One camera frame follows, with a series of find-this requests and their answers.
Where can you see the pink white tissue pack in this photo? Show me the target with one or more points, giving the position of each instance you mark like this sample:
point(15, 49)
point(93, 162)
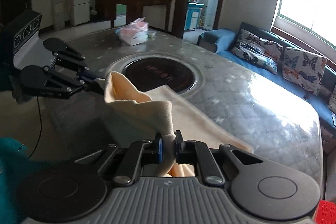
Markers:
point(134, 32)

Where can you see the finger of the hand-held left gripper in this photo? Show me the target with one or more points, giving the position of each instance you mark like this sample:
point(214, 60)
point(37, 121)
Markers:
point(65, 85)
point(73, 54)

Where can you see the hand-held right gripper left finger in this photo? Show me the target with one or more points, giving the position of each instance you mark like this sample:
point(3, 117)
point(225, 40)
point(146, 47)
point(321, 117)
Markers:
point(159, 150)

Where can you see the round black induction hob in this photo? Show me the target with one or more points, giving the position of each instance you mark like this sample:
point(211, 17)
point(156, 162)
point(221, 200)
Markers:
point(162, 74)

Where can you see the cream fleece garment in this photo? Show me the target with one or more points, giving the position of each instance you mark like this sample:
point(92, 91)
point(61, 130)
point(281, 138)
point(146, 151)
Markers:
point(199, 119)

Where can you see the blue kitchen cabinet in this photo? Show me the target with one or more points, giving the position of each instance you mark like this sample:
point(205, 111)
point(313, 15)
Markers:
point(194, 14)

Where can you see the blue sofa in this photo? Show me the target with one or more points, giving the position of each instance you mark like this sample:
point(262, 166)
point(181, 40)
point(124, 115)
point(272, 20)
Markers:
point(223, 39)

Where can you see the butterfly print pillow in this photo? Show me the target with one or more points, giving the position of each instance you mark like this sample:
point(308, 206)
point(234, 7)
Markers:
point(304, 69)
point(257, 52)

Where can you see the grey pillow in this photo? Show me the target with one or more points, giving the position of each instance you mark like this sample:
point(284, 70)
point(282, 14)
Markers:
point(332, 100)

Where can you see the red plastic stool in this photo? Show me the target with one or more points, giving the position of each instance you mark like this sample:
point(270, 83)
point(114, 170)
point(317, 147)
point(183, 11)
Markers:
point(326, 213)

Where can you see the small green box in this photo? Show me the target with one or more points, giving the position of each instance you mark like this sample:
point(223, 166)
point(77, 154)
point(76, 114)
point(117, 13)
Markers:
point(151, 34)

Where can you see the white refrigerator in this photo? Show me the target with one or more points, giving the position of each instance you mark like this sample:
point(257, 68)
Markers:
point(80, 1)

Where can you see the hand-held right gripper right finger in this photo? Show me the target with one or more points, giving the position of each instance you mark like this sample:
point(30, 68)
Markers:
point(179, 150)

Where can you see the person's teal top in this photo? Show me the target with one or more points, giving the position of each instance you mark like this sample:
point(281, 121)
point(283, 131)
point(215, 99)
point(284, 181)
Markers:
point(15, 182)

